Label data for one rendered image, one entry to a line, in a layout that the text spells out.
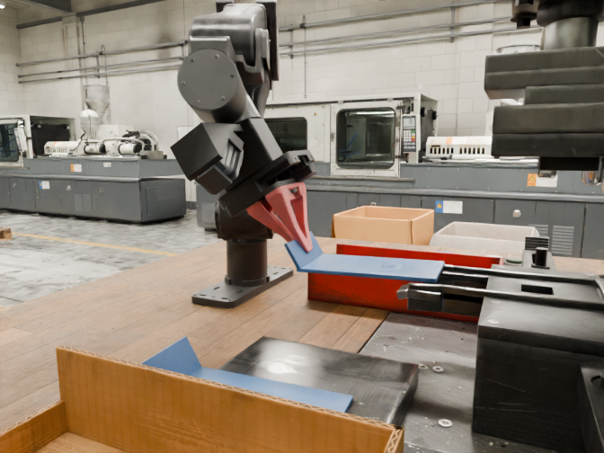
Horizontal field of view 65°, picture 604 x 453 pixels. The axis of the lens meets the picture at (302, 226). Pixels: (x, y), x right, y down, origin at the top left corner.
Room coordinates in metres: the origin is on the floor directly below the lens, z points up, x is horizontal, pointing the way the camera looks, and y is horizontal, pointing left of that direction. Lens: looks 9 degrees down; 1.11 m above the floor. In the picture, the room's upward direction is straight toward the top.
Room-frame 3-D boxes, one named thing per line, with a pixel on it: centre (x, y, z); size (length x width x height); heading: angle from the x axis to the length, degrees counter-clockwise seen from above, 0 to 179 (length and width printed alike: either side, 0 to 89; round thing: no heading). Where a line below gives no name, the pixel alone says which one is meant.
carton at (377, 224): (2.96, -0.51, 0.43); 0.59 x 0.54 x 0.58; 152
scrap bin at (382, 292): (0.65, -0.15, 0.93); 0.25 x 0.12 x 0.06; 66
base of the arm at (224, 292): (0.71, 0.08, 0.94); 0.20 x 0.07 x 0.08; 156
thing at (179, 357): (0.33, 0.04, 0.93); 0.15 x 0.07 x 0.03; 69
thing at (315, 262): (0.48, -0.07, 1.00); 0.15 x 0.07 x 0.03; 67
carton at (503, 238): (2.71, -1.10, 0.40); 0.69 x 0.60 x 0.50; 151
